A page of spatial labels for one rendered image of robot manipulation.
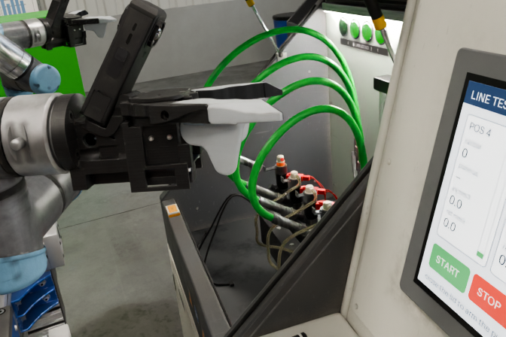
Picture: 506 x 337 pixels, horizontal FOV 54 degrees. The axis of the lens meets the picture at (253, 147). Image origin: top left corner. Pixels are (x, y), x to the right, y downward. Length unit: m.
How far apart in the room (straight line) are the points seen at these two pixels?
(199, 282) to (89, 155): 0.65
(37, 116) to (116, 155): 0.07
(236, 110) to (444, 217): 0.38
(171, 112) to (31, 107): 0.14
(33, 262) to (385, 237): 0.49
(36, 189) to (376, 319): 0.53
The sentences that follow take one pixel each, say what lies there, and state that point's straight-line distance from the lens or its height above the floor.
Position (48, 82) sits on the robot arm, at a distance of 1.34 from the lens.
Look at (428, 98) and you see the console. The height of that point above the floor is 1.37.
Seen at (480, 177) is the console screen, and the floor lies 1.31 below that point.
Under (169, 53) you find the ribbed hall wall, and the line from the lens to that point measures 7.73.
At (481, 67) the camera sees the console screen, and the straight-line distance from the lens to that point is 0.65.
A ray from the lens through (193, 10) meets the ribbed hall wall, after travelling 7.77.
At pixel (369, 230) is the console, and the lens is 0.83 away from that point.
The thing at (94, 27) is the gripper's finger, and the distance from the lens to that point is 1.55.
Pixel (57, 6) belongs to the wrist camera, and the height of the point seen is 1.50.
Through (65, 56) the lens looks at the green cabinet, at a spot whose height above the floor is 0.98.
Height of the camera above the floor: 1.57
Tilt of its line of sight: 21 degrees down
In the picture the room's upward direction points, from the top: 6 degrees counter-clockwise
